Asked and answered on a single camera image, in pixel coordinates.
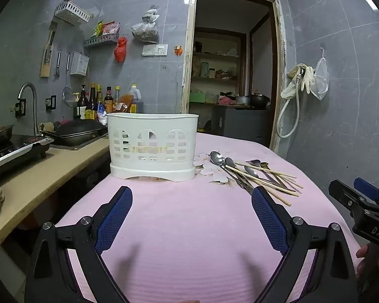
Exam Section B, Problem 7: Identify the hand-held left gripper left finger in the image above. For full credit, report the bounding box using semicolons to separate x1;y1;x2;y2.
25;186;134;303

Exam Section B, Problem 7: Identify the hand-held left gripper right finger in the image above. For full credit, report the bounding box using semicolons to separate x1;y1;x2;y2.
251;186;358;303

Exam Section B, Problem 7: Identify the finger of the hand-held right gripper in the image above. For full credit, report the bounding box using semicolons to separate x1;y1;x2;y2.
353;178;379;209
328;179;372;219

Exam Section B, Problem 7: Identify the wooden chopstick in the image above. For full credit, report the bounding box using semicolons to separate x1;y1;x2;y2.
245;166;304;189
234;162;297;178
225;164;299;196
262;180;292;206

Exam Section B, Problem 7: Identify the golden metal spoon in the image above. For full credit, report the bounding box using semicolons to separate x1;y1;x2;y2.
260;162;296;190

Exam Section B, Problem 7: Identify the white plastic utensil basket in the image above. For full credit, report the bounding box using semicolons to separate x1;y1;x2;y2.
107;113;199;183

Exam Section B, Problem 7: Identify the person's right hand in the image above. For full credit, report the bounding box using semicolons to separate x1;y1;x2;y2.
356;245;372;291

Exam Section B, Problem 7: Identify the pink floral tablecloth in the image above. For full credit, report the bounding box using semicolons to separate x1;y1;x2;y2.
55;131;364;303

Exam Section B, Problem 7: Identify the beige kitchen counter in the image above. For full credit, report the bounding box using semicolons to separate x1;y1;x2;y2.
0;134;109;250

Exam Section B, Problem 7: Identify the black wok with lid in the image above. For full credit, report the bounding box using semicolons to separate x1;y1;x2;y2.
39;120;109;147

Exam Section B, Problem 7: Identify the grey cabinet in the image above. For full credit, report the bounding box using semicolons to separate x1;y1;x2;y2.
211;105;272;147

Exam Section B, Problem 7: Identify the white and blue packet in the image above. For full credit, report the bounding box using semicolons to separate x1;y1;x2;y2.
96;103;109;125

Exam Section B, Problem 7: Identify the orange food packet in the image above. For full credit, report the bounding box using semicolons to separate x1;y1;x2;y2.
115;95;136;114

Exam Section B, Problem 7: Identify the white mesh bag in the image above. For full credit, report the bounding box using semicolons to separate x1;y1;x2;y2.
313;48;330;101

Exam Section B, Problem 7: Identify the dark pump bottle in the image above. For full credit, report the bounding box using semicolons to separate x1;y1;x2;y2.
77;85;89;120

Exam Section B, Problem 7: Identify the soy sauce bottle yellow label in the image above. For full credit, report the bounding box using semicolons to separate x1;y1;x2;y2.
85;84;98;120

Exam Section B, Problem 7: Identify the dark sauce bottle red label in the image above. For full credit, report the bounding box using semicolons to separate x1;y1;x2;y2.
104;87;113;114

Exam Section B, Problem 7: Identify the black induction cooker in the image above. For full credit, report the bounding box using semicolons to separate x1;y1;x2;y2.
0;134;55;172

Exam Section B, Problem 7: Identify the yellow cap vinegar bottle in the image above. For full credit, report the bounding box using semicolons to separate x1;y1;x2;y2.
113;86;122;112

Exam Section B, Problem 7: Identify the cooking oil jug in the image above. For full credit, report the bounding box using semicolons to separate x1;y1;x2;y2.
126;84;145;114

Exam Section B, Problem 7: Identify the black cooking pot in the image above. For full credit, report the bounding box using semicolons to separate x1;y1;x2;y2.
249;93;270;108

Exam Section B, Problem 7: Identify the cream rubber glove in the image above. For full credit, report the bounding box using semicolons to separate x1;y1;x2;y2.
280;64;307;99

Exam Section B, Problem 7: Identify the white rubber glove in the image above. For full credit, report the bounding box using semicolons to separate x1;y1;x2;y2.
300;66;316;94

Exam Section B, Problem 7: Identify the metal mesh strainer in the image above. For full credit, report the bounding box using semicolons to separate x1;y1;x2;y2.
62;54;77;108

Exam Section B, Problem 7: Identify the curved metal faucet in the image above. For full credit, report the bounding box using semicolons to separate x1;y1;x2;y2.
17;82;39;136

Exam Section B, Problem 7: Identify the red plastic bag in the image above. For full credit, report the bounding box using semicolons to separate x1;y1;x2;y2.
114;36;128;63

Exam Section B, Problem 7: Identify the wooden pantry shelf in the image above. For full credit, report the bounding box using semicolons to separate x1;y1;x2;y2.
189;27;247;105

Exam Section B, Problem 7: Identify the wooden knife holder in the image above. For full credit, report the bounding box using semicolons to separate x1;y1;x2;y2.
40;22;58;78

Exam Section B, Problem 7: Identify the clear bag of dried goods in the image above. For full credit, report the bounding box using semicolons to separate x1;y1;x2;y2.
131;5;160;44

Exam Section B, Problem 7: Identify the red snack packet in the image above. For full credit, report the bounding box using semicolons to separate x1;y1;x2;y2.
101;21;121;36

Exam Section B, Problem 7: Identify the white hose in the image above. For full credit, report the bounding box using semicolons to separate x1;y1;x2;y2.
276;72;304;139

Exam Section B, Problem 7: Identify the white wall box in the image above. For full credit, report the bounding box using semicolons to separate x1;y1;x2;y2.
70;51;90;77

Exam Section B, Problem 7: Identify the worn wooden door frame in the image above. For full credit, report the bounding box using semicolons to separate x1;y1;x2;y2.
181;0;288;155

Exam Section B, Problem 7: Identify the white wall switch panel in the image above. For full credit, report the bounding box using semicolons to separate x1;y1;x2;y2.
142;44;168;57

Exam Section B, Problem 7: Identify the grey metal wall rack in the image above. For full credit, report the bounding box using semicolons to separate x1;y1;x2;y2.
84;33;120;48

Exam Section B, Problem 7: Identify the white wall basket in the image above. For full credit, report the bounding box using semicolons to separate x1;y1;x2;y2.
54;0;92;26

